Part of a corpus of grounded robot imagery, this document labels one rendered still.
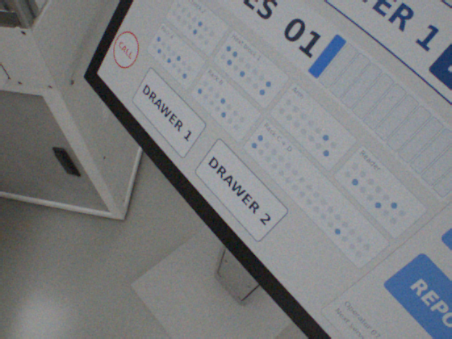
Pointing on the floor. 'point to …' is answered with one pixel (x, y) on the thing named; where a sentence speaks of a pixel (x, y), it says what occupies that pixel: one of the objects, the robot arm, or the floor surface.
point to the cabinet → (68, 140)
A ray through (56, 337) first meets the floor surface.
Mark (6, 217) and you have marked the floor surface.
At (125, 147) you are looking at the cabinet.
